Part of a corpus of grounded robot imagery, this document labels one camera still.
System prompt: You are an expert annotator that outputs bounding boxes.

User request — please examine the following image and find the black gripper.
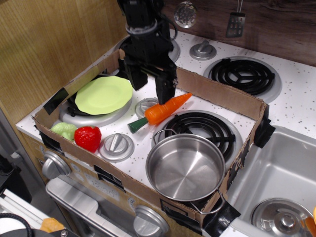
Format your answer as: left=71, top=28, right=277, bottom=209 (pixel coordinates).
left=123, top=27, right=177, bottom=105

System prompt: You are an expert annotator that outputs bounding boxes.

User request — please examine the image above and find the orange toy carrot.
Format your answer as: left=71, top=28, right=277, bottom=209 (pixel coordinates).
left=127, top=93, right=192, bottom=134

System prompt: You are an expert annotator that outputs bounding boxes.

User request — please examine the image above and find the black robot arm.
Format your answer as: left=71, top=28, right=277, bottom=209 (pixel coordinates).
left=118, top=0, right=177, bottom=105

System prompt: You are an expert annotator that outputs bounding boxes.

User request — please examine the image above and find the light green plate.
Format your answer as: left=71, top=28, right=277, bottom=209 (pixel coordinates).
left=75, top=76, right=133, bottom=115

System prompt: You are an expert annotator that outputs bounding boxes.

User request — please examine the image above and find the grey stove knob middle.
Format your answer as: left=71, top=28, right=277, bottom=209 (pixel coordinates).
left=135, top=98, right=158, bottom=119

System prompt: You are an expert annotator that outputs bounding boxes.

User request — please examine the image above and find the grey stove knob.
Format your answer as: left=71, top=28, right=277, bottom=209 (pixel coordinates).
left=189, top=40, right=217, bottom=61
left=99, top=133, right=135, bottom=162
left=135, top=98, right=158, bottom=119

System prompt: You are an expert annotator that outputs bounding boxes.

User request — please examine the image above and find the black burner back left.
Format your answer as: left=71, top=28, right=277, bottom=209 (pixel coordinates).
left=116, top=34, right=180, bottom=64

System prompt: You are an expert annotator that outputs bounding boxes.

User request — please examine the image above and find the black burner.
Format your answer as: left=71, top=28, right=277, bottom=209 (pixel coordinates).
left=116, top=34, right=180, bottom=64
left=203, top=56, right=282, bottom=103
left=152, top=110, right=243, bottom=171
left=59, top=93, right=132, bottom=127

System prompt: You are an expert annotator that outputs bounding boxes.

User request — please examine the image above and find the grey stove knob back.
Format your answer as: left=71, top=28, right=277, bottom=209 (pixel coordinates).
left=189, top=40, right=217, bottom=61

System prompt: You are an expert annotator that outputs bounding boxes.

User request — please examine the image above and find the hanging metal strainer spoon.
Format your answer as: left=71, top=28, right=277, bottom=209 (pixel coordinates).
left=174, top=0, right=197, bottom=29

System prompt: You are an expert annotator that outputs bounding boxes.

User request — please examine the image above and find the grey stove knob front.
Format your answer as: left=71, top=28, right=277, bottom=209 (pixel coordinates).
left=99, top=133, right=135, bottom=162

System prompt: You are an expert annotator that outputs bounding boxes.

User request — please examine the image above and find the black burner front right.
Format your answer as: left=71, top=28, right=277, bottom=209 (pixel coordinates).
left=152, top=110, right=243, bottom=171

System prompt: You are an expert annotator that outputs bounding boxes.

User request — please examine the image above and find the red toy strawberry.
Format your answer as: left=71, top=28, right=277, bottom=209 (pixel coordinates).
left=74, top=126, right=102, bottom=153

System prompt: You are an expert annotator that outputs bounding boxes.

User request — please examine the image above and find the black burner front left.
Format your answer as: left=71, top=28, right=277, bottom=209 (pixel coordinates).
left=59, top=93, right=132, bottom=127

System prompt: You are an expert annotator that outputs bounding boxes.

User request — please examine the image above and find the stainless steel pot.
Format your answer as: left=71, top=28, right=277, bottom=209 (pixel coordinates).
left=146, top=132, right=226, bottom=214

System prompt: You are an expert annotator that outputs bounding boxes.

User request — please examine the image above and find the light green toy vegetable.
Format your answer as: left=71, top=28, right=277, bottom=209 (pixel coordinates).
left=51, top=122, right=77, bottom=142

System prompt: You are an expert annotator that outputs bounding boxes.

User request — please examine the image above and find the black burner back right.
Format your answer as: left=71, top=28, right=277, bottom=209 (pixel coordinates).
left=203, top=56, right=282, bottom=103

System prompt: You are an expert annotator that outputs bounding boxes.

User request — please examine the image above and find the hanging metal spatula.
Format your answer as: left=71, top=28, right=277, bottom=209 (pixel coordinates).
left=226, top=0, right=246, bottom=38

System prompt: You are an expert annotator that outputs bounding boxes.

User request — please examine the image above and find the cardboard fence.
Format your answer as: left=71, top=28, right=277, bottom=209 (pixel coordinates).
left=34, top=49, right=270, bottom=237

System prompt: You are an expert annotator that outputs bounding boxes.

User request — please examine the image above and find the grey oven knob left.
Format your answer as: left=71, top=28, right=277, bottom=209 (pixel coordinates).
left=42, top=151, right=71, bottom=180

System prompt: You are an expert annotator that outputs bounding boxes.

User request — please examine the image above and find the grey oven knob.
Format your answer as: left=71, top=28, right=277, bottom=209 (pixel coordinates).
left=42, top=151, right=71, bottom=180
left=133, top=205, right=169, bottom=237

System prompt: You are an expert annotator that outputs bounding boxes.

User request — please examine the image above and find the silver oven door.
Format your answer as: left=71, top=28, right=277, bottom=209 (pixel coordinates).
left=46, top=178, right=136, bottom=237

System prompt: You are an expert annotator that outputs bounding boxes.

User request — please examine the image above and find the grey oven knob right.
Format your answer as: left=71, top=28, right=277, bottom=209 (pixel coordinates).
left=133, top=205, right=169, bottom=237

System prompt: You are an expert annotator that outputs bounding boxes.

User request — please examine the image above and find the silver sink basin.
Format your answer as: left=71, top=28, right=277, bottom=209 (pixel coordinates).
left=224, top=126, right=316, bottom=237

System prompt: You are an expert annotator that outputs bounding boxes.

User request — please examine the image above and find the orange object bottom left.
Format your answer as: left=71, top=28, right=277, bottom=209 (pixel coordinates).
left=40, top=217, right=65, bottom=233

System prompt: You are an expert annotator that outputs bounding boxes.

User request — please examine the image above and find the steel pot lid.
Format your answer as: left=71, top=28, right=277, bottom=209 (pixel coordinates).
left=251, top=198, right=312, bottom=237

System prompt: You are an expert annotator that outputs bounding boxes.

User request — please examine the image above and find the orange object in sink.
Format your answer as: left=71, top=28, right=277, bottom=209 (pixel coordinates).
left=305, top=207, right=316, bottom=237

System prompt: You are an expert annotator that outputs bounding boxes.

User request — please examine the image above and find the black cable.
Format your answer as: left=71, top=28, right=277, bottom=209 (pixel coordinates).
left=0, top=212, right=33, bottom=237

